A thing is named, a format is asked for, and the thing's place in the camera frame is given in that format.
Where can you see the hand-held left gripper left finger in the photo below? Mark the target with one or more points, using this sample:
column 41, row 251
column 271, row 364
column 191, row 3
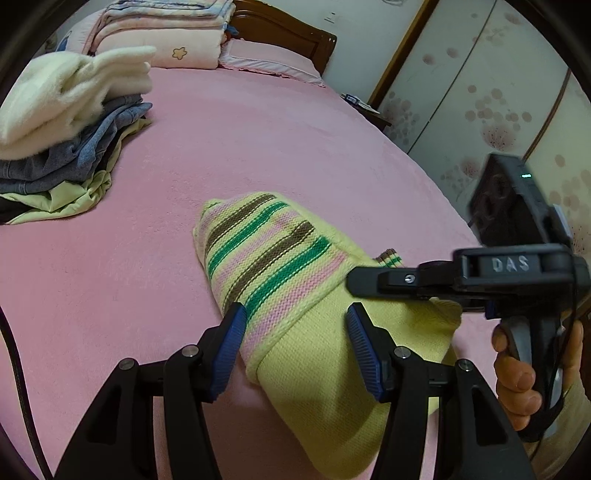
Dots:
column 228, row 353

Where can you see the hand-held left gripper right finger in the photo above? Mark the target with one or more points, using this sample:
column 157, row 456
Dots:
column 364, row 353

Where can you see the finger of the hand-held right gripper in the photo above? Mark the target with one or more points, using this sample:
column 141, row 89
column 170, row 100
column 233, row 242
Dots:
column 392, row 281

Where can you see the yellow striped knit cardigan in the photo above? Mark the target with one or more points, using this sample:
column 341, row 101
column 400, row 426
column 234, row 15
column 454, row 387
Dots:
column 314, row 369

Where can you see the person's right forearm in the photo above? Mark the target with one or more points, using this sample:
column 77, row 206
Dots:
column 570, row 429

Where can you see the person's right hand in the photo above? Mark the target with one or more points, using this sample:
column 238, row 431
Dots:
column 515, row 383

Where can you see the dark wooden nightstand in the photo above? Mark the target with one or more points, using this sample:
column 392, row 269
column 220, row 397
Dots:
column 376, row 121

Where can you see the white paper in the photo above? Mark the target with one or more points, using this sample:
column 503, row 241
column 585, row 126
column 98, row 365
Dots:
column 369, row 107

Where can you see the floral wardrobe doors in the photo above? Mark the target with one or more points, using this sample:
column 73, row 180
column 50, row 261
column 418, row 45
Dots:
column 485, row 92

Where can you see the small blue object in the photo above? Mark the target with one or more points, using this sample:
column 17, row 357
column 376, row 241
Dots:
column 352, row 98

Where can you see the pink bed blanket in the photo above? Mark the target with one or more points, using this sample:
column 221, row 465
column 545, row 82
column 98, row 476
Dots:
column 231, row 147

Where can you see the light green folded garment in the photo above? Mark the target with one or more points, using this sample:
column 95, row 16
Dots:
column 69, row 203

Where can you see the pink pillow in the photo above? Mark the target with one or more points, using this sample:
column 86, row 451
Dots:
column 268, row 60

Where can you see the blue folded denim garment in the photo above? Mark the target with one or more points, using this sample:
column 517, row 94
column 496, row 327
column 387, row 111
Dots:
column 111, row 124

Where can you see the dark wooden headboard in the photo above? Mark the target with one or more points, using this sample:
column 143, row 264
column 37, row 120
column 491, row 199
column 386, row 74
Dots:
column 300, row 39

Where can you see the black folded garment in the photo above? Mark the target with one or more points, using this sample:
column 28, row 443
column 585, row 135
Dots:
column 11, row 210

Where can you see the grey folded garment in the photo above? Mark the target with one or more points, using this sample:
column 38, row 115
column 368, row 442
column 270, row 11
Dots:
column 41, row 170

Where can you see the white folded sweater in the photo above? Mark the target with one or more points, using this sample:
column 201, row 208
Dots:
column 64, row 97

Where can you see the pink flower print quilt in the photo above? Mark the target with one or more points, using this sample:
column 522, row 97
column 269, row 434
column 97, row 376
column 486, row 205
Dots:
column 161, row 46

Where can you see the lilac cartoon blanket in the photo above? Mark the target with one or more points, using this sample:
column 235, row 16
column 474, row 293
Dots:
column 64, row 40

